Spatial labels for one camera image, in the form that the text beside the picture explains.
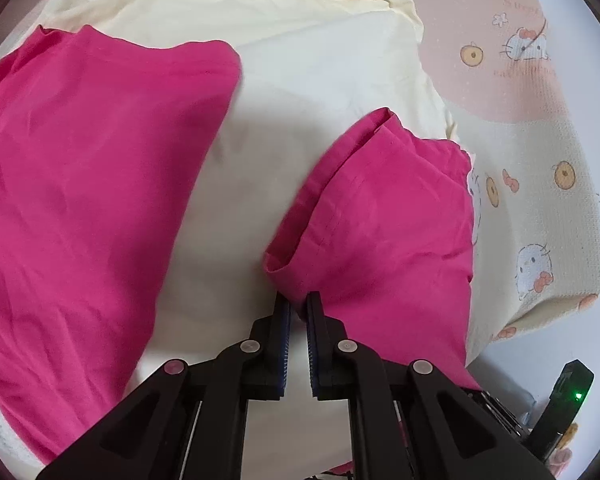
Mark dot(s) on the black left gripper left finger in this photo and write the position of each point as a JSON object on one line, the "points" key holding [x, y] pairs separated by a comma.
{"points": [[186, 421]]}

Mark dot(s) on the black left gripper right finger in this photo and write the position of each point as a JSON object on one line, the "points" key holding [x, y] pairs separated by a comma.
{"points": [[410, 421]]}

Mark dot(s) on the cream and pink t-shirt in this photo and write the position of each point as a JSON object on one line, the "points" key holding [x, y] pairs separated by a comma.
{"points": [[168, 166]]}

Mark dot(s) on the black device with green light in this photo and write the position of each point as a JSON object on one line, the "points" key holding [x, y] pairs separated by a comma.
{"points": [[564, 403]]}

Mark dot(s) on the Hello Kitty patterned blanket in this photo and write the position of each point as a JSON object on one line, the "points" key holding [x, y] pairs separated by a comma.
{"points": [[480, 72]]}

